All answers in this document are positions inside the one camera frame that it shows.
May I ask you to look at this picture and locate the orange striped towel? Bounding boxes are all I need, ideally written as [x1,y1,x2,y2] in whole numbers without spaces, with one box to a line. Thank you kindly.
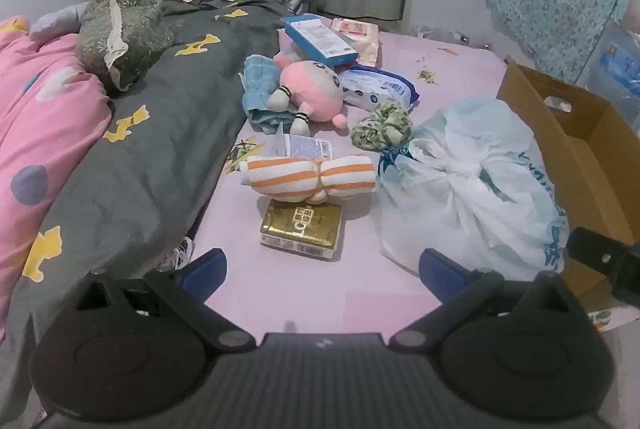
[239,155,377,204]

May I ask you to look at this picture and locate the pink bed sheet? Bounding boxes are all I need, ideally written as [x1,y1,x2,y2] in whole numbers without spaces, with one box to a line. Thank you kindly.
[165,11,640,345]

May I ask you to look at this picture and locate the green floral pillow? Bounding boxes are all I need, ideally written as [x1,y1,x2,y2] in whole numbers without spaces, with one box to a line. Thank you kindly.
[75,0,176,92]

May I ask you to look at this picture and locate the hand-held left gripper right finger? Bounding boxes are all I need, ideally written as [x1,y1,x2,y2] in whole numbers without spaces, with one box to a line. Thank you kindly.
[389,249,568,354]

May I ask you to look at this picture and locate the grey quilt with yellow prints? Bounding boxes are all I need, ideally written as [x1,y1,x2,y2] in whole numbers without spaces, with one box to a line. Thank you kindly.
[0,0,301,429]

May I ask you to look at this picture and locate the gold foil packet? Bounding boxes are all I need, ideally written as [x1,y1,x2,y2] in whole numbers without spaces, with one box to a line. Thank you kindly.
[259,199,345,262]

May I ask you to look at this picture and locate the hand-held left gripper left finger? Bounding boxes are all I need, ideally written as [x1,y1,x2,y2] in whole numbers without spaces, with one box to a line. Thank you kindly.
[75,248,256,356]

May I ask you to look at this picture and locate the yogurt cup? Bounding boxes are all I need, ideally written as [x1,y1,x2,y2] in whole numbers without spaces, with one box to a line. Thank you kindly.
[271,133,333,162]

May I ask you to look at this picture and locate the blue towel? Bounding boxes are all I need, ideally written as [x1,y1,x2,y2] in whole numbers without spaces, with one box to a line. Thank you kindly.
[242,54,291,132]

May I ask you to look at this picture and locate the large water jug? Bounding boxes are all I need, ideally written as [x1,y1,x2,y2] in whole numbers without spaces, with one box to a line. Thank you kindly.
[585,16,640,134]

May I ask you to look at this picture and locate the pink plush toy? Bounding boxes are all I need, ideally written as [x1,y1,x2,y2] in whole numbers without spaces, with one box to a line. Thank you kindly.
[267,54,349,136]

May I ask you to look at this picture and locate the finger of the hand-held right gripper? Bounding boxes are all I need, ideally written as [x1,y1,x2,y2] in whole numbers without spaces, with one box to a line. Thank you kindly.
[566,226,640,310]

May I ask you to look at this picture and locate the light grey pillow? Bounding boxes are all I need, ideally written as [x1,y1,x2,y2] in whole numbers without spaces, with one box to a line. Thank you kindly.
[30,1,88,42]

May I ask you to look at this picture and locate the pink dotted quilt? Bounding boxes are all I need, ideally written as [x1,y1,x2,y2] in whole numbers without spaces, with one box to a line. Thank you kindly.
[0,15,113,340]

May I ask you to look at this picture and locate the white plastic bag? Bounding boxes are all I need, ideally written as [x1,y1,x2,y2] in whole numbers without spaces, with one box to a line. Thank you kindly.
[377,98,570,282]

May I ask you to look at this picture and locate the blue box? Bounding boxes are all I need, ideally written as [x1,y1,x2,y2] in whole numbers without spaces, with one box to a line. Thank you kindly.
[280,14,360,67]

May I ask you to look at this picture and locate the green floral cloth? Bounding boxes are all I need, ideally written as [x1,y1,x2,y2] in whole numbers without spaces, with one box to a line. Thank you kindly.
[350,103,415,150]

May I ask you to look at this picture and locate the pink wet wipes pack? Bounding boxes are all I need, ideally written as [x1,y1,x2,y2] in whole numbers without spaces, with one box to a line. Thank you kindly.
[330,16,381,67]

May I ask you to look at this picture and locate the cardboard box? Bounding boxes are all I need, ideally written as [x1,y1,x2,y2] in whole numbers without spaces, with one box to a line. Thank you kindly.
[496,63,640,315]

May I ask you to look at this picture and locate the blue and white wipes pack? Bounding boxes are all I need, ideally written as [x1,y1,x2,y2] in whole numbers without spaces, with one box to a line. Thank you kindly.
[340,65,420,112]

